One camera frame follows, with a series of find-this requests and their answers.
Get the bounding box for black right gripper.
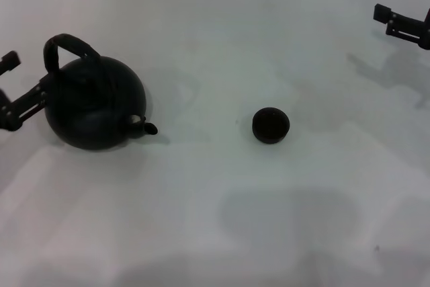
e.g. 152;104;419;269
373;0;430;50

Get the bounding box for small dark teacup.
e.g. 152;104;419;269
252;107;291;145

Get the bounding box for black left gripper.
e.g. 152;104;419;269
0;50;48;132

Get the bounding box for black round teapot with handle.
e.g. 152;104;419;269
42;33;159;151

